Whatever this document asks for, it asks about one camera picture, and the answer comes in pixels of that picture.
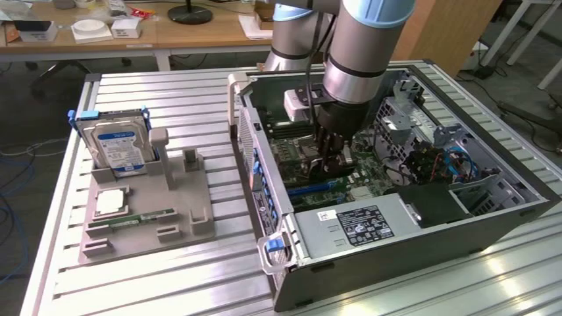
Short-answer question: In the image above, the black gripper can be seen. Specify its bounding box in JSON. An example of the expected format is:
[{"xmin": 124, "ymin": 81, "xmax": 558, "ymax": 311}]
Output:
[{"xmin": 314, "ymin": 99, "xmax": 370, "ymax": 138}]

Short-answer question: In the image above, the CPU socket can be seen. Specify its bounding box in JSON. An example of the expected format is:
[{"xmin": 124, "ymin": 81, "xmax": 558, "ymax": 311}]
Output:
[{"xmin": 294, "ymin": 137, "xmax": 322, "ymax": 159}]

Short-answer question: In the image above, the perforated metal drive cage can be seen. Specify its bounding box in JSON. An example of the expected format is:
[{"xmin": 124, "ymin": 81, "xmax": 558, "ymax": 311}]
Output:
[{"xmin": 375, "ymin": 77, "xmax": 445, "ymax": 149}]

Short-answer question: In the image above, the green motherboard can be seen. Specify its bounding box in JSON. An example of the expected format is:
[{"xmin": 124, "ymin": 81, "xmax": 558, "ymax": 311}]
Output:
[{"xmin": 256, "ymin": 108, "xmax": 396, "ymax": 212}]

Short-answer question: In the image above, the blue expansion slot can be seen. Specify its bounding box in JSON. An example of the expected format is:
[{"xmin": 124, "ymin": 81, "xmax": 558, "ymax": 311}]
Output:
[{"xmin": 286, "ymin": 179, "xmax": 348, "ymax": 198}]

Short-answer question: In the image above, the white paper stack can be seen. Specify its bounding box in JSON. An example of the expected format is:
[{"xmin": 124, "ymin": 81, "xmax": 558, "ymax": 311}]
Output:
[{"xmin": 238, "ymin": 8, "xmax": 278, "ymax": 41}]

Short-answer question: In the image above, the wooden cabinet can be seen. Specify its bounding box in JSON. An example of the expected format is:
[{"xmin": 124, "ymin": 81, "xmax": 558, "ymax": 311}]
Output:
[{"xmin": 386, "ymin": 0, "xmax": 505, "ymax": 77}]

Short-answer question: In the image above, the grey power supply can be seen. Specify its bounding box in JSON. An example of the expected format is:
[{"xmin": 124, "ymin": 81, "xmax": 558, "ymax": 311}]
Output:
[{"xmin": 292, "ymin": 193, "xmax": 424, "ymax": 261}]

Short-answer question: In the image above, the black floor stand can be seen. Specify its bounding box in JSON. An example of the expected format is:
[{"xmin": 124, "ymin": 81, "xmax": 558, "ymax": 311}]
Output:
[{"xmin": 497, "ymin": 99, "xmax": 562, "ymax": 133}]

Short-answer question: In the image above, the wooden desk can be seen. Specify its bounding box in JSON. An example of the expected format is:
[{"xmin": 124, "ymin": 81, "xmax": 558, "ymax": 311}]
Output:
[{"xmin": 0, "ymin": 0, "xmax": 276, "ymax": 72}]

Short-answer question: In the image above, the grey parts rack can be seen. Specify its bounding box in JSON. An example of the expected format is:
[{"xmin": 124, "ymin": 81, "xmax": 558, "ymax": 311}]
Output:
[{"xmin": 77, "ymin": 128, "xmax": 218, "ymax": 266}]

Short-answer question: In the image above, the open black PC case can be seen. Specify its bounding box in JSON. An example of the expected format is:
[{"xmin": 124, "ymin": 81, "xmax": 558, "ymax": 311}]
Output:
[{"xmin": 227, "ymin": 64, "xmax": 562, "ymax": 313}]

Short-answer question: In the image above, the black round lamp base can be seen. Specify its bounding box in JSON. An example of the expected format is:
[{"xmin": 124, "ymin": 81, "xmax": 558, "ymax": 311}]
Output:
[{"xmin": 167, "ymin": 0, "xmax": 215, "ymax": 26}]

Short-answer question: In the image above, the hard disk with blue carrier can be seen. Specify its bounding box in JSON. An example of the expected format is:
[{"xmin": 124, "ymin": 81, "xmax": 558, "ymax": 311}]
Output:
[{"xmin": 68, "ymin": 105, "xmax": 154, "ymax": 180}]

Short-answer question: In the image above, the small white labelled box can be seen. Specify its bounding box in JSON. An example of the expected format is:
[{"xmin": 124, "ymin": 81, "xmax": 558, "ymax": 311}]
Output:
[{"xmin": 109, "ymin": 17, "xmax": 144, "ymax": 40}]

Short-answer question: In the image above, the green RAM stick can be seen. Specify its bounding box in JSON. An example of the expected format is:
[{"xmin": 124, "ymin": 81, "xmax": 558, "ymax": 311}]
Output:
[{"xmin": 87, "ymin": 208, "xmax": 175, "ymax": 230}]

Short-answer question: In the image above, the silver CPU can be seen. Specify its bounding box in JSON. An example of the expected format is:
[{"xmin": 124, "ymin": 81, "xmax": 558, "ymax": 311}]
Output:
[{"xmin": 95, "ymin": 190, "xmax": 127, "ymax": 219}]

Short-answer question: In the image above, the white box round hole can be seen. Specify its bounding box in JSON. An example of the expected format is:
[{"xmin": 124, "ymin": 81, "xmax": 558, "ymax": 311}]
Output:
[{"xmin": 71, "ymin": 18, "xmax": 115, "ymax": 45}]

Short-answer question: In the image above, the black chair base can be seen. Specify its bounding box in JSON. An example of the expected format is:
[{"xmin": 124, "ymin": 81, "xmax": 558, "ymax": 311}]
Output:
[{"xmin": 25, "ymin": 57, "xmax": 133, "ymax": 97}]

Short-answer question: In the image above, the white box black top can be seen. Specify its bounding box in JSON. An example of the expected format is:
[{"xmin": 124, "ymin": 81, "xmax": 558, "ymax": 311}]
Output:
[{"xmin": 12, "ymin": 20, "xmax": 60, "ymax": 43}]

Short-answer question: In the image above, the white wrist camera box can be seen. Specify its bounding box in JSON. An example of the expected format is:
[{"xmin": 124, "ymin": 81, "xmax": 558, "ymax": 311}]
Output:
[{"xmin": 283, "ymin": 84, "xmax": 335, "ymax": 123}]

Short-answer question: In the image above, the grey disk bay bracket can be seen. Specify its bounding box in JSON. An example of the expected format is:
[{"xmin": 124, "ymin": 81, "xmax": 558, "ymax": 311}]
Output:
[{"xmin": 380, "ymin": 115, "xmax": 424, "ymax": 133}]

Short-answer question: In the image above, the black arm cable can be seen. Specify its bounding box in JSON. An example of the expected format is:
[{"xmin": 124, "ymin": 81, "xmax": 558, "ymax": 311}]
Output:
[{"xmin": 304, "ymin": 13, "xmax": 342, "ymax": 128}]

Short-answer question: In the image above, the black looping wire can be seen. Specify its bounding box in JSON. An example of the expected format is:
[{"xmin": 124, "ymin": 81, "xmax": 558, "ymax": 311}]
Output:
[{"xmin": 379, "ymin": 154, "xmax": 416, "ymax": 187}]

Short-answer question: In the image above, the black wire bundle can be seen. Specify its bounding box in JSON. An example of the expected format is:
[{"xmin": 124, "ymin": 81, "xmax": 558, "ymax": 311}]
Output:
[{"xmin": 402, "ymin": 146, "xmax": 443, "ymax": 186}]

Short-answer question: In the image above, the blue data wire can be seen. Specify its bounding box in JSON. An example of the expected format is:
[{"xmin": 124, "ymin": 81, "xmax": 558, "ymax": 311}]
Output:
[{"xmin": 442, "ymin": 148, "xmax": 481, "ymax": 184}]

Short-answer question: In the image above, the white table frame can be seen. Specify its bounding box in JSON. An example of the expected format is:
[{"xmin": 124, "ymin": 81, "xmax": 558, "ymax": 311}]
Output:
[{"xmin": 479, "ymin": 0, "xmax": 562, "ymax": 90}]

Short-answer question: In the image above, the blue floor cable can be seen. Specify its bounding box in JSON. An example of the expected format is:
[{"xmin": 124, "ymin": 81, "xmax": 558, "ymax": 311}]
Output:
[{"xmin": 0, "ymin": 153, "xmax": 37, "ymax": 284}]

